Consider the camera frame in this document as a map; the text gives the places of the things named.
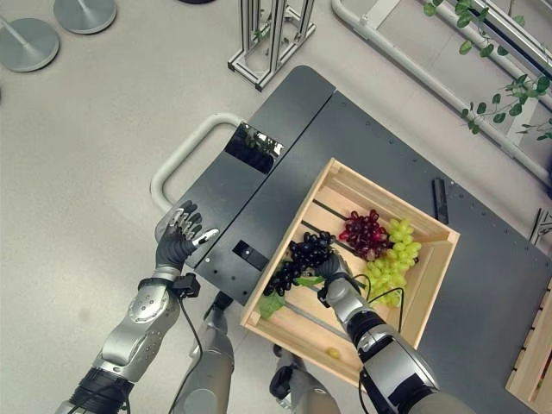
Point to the dark grey cart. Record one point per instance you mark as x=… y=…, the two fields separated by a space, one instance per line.
x=431 y=302

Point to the green ivy vine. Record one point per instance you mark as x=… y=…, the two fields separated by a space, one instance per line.
x=504 y=86

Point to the red grape bunch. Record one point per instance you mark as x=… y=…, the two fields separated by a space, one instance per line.
x=364 y=235

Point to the small black bar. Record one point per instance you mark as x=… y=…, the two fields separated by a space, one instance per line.
x=440 y=199

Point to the black grape bunch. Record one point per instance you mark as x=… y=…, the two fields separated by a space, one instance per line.
x=302 y=259

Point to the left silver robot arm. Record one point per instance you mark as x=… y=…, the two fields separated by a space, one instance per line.
x=133 y=328

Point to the silver robot leg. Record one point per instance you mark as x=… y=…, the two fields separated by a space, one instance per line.
x=211 y=366
x=297 y=388

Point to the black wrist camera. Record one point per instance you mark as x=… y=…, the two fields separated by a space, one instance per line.
x=186 y=286

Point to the loose green grape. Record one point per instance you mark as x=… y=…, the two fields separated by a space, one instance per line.
x=333 y=353

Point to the white tube railing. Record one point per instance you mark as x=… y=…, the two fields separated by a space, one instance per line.
x=435 y=77

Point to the wooden slatted crate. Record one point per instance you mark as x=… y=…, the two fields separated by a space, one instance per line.
x=532 y=349

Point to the aluminium profile frame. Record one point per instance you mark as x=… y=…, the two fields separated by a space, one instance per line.
x=271 y=39

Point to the round grey stand base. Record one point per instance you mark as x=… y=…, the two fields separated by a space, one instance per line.
x=26 y=43
x=85 y=15

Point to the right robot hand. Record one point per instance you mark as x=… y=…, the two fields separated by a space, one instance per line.
x=330 y=268

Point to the wooden crate with fruit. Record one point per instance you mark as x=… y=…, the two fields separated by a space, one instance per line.
x=345 y=310

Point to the green grape bunch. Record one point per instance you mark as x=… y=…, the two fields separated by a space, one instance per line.
x=394 y=263

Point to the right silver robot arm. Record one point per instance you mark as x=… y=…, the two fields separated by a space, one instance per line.
x=388 y=358

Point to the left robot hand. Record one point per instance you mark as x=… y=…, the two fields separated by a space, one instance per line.
x=172 y=248

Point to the aluminium bracket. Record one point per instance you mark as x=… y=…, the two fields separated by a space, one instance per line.
x=539 y=226

